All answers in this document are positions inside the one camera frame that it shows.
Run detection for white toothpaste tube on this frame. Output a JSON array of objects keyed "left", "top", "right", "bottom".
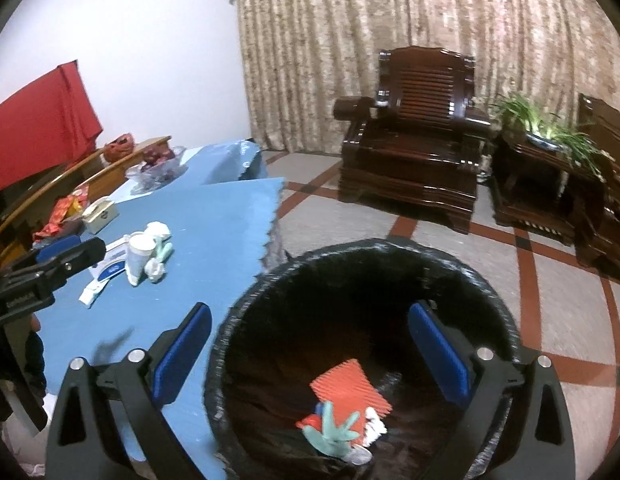
[{"left": 79, "top": 280, "right": 108, "bottom": 309}]

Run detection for white blue carton box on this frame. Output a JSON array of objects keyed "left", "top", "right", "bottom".
[{"left": 89, "top": 235, "right": 129, "bottom": 282}]

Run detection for white paper cup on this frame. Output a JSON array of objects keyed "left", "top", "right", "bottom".
[{"left": 124, "top": 232, "right": 156, "bottom": 286}]

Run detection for white paper ball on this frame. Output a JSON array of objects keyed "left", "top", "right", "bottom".
[{"left": 144, "top": 258, "right": 165, "bottom": 283}]

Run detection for white tissue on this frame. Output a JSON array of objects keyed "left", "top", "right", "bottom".
[{"left": 144, "top": 221, "right": 171, "bottom": 242}]

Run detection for orange foam net sleeve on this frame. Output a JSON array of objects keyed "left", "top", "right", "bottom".
[{"left": 296, "top": 359, "right": 392, "bottom": 451}]

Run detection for green rubber glove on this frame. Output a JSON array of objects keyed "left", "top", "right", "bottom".
[
  {"left": 301, "top": 401, "right": 360, "bottom": 460},
  {"left": 155, "top": 240, "right": 173, "bottom": 263}
]

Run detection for black lined trash bin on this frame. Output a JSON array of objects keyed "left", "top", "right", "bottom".
[{"left": 203, "top": 238, "right": 521, "bottom": 479}]

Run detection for red snack packets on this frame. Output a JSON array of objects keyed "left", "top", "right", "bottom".
[{"left": 32, "top": 184, "right": 90, "bottom": 242}]

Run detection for cream tissue box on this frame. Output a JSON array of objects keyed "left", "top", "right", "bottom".
[{"left": 81, "top": 196, "right": 119, "bottom": 234}]

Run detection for glass fruit bowl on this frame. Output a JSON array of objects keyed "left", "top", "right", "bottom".
[{"left": 126, "top": 146, "right": 186, "bottom": 195}]

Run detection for red cloth cover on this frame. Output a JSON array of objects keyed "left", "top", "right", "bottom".
[{"left": 0, "top": 61, "right": 103, "bottom": 191}]

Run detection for dark red apples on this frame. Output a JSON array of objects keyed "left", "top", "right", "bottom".
[{"left": 143, "top": 144, "right": 175, "bottom": 170}]

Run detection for light blue tablecloth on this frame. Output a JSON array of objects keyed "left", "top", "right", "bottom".
[{"left": 109, "top": 140, "right": 269, "bottom": 204}]

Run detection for dark wooden armchair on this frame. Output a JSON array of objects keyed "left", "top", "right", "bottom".
[
  {"left": 333, "top": 46, "right": 491, "bottom": 234},
  {"left": 574, "top": 93, "right": 620, "bottom": 281}
]

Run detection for dark wooden side table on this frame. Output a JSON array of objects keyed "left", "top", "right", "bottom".
[{"left": 491, "top": 134, "right": 599, "bottom": 245}]

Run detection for green potted plant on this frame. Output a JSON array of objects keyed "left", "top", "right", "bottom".
[{"left": 491, "top": 92, "right": 608, "bottom": 182}]

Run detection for beige patterned curtain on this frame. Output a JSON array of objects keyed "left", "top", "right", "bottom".
[{"left": 232, "top": 0, "right": 620, "bottom": 153}]

